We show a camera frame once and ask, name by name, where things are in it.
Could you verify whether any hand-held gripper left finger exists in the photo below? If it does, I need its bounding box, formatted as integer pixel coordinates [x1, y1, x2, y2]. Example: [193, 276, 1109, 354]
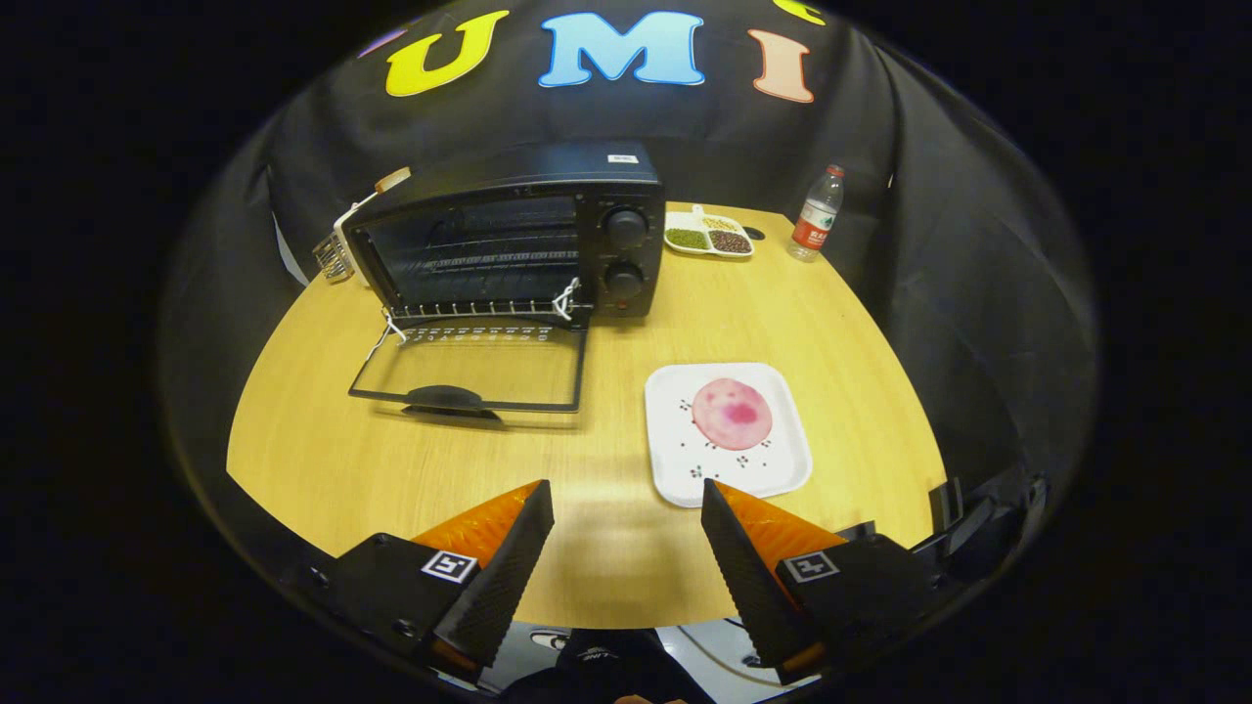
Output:
[284, 479, 556, 685]

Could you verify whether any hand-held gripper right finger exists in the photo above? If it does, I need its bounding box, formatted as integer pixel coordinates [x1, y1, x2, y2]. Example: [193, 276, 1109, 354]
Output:
[700, 478, 940, 685]

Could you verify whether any white square plate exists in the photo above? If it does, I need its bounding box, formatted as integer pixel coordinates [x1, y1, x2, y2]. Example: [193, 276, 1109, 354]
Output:
[644, 363, 814, 509]

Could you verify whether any pink round food slice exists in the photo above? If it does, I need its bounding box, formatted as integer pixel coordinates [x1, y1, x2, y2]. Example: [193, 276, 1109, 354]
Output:
[692, 377, 774, 452]

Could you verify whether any black toaster oven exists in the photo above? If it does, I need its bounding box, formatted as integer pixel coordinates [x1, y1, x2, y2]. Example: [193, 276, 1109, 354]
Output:
[340, 142, 666, 423]

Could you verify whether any white pop-up toaster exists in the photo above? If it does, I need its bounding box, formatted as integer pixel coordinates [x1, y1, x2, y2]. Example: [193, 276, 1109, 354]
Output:
[333, 188, 384, 289]

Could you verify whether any white divided bean dish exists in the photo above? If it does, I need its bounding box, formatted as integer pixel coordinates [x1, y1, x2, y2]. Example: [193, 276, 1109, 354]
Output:
[663, 203, 756, 260]

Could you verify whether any plastic water bottle red label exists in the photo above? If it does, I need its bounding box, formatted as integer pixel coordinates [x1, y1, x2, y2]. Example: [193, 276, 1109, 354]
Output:
[788, 164, 846, 263]

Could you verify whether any wire mesh holder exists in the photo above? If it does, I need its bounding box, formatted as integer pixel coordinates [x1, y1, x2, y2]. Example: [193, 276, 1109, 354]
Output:
[313, 233, 355, 286]

